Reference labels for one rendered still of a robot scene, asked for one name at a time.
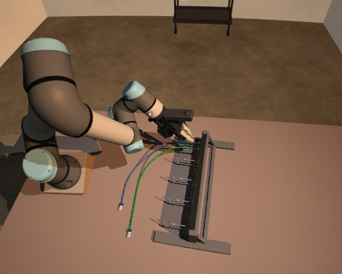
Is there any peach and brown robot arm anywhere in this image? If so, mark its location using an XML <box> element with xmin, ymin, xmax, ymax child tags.
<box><xmin>21</xmin><ymin>38</ymin><xmax>163</xmax><ymax>190</ymax></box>

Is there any dark grey port rack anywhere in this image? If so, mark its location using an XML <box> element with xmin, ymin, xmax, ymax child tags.
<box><xmin>154</xmin><ymin>130</ymin><xmax>235</xmax><ymax>255</ymax></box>

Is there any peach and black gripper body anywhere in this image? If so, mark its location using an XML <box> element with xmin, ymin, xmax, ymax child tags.
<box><xmin>148</xmin><ymin>106</ymin><xmax>182</xmax><ymax>138</ymax></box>

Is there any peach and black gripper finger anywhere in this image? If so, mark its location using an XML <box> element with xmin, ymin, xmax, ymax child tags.
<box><xmin>173</xmin><ymin>128</ymin><xmax>194</xmax><ymax>143</ymax></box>
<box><xmin>180</xmin><ymin>121</ymin><xmax>194</xmax><ymax>139</ymax></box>

